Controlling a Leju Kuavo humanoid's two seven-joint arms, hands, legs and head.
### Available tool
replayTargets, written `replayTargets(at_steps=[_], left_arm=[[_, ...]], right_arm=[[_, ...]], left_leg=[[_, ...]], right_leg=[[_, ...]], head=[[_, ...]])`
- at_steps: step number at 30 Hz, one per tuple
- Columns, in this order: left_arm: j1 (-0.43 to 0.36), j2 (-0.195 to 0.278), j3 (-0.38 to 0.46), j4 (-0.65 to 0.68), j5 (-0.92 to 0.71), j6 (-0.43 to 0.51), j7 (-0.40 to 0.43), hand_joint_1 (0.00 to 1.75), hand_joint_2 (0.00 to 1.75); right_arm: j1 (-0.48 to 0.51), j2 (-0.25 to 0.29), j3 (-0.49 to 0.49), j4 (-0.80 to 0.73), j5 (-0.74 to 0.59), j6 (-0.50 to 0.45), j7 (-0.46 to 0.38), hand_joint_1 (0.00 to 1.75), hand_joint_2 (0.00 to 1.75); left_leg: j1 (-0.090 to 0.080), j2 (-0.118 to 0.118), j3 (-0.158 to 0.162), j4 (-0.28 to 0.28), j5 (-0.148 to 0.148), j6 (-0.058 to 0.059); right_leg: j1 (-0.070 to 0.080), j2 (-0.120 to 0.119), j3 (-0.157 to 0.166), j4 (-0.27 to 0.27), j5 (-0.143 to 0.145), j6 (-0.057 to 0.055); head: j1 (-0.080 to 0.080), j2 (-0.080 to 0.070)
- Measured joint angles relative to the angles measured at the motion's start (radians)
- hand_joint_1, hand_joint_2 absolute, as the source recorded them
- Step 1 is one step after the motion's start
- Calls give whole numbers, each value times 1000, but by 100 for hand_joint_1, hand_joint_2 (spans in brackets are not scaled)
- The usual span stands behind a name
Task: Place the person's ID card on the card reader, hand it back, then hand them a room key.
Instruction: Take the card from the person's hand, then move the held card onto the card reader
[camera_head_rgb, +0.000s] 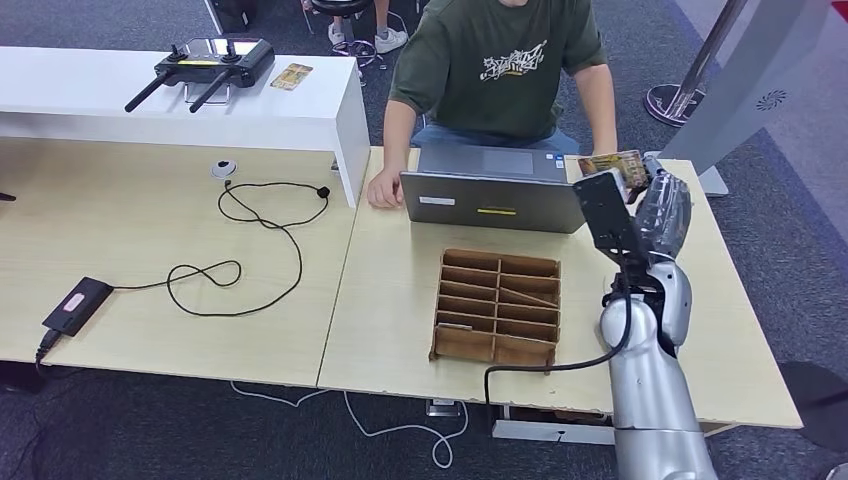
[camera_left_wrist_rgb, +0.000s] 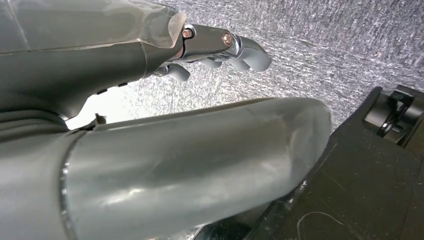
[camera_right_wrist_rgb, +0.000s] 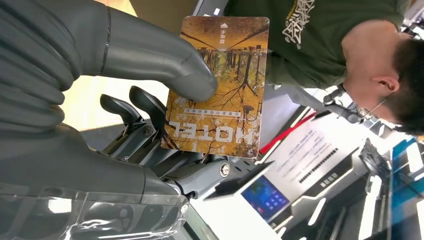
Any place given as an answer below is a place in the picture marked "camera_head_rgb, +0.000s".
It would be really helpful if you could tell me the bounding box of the thin black cable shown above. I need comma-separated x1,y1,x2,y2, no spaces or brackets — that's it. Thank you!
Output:
109,180,331,319

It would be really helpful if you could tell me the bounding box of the chrome stanchion post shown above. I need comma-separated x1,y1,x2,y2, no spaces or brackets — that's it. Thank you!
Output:
643,0,753,128

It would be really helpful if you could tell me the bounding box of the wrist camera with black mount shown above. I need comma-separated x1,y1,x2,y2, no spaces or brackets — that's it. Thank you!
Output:
572,168,654,266

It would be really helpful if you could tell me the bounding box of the person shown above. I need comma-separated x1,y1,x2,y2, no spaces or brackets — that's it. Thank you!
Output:
366,0,621,210
301,0,410,56

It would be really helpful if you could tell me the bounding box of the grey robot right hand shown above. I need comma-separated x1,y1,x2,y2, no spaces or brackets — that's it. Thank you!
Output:
625,155,694,261

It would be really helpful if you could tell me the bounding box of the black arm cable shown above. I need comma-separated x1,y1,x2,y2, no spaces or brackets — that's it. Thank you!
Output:
483,278,634,425

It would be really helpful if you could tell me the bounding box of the grey laptop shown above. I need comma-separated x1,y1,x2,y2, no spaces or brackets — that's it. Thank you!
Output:
399,143,588,235

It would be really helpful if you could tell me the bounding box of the black power adapter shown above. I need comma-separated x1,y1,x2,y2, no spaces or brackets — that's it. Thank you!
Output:
42,276,115,338

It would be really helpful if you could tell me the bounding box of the black equipment case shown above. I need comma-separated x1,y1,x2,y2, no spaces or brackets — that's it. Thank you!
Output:
203,0,260,36

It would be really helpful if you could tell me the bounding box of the white desk foot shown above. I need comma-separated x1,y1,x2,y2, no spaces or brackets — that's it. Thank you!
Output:
491,420,617,446

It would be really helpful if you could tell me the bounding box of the metal wire controller stand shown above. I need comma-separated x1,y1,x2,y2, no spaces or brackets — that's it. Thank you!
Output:
184,82,233,107

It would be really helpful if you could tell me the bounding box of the black round base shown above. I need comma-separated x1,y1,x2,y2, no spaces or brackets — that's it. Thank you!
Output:
778,360,848,455

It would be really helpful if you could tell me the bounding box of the person's right hand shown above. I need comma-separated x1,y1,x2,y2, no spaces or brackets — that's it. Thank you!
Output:
366,168,405,210

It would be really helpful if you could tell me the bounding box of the black power cord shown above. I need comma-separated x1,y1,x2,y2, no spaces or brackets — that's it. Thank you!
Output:
34,329,64,372

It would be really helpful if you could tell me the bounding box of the white desk shelf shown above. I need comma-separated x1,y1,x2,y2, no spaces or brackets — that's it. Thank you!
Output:
0,46,371,210

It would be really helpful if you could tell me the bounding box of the black remote controller with antennas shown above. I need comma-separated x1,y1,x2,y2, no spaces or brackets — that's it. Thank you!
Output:
124,37,276,115

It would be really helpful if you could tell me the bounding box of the grey kiosk stand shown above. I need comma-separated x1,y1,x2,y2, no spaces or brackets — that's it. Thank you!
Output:
645,0,848,199

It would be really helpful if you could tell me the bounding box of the black stool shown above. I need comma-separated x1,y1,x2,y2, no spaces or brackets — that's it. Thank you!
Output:
311,0,389,71

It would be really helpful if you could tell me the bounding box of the brown cardboard slot organizer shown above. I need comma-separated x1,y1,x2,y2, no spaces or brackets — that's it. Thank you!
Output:
429,248,563,376

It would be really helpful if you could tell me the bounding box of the yellow printed ID card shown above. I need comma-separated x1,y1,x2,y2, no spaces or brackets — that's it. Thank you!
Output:
577,150,652,195

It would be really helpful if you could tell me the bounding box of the white cable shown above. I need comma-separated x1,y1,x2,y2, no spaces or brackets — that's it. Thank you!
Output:
230,382,470,470

